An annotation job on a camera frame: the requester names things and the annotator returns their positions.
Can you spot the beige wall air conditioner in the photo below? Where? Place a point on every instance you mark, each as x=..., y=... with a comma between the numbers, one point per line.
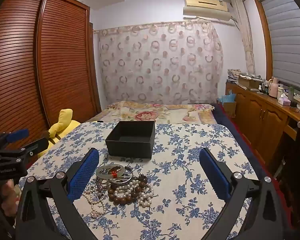
x=205, y=7

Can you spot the pink tissue box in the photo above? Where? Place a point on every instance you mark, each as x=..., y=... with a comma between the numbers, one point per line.
x=284, y=101

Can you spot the person's left hand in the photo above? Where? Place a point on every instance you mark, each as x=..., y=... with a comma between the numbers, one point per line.
x=8, y=192

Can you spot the silver bangle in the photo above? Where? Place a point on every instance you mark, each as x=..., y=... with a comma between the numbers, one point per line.
x=100, y=173

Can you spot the black square storage box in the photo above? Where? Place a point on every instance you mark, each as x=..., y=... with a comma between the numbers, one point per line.
x=130, y=150

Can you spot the cream window curtain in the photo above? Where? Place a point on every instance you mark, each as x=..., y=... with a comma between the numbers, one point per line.
x=245, y=35

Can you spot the stack of books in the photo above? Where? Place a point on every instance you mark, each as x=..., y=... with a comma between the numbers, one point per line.
x=232, y=75

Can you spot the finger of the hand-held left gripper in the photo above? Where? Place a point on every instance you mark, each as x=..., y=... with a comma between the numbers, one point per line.
x=37, y=145
x=17, y=134

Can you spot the grey window blind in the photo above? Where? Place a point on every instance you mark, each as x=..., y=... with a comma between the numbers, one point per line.
x=287, y=35

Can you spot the yellow plush toy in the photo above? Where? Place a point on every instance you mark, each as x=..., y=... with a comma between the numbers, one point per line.
x=65, y=120

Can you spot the wooden sideboard cabinet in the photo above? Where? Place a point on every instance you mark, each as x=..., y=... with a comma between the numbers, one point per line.
x=260, y=112

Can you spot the dark chair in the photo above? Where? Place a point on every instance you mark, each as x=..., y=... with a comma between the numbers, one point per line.
x=295, y=170

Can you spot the cardboard box with blue paper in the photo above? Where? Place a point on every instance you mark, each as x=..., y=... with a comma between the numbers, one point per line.
x=229, y=107

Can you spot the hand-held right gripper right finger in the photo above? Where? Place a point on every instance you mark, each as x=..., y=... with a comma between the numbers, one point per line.
x=215, y=177

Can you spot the blue floral tablecloth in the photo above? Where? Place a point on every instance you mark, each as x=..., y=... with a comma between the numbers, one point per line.
x=190, y=155

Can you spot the pink thermos jug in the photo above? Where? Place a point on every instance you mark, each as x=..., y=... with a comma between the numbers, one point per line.
x=273, y=88

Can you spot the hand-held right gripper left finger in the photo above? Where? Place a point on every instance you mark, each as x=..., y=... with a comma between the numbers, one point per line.
x=82, y=177

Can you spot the brown slatted wooden wardrobe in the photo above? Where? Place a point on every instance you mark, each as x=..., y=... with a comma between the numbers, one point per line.
x=60, y=55

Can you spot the floral bed blanket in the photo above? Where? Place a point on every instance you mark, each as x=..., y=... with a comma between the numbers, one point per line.
x=145, y=115

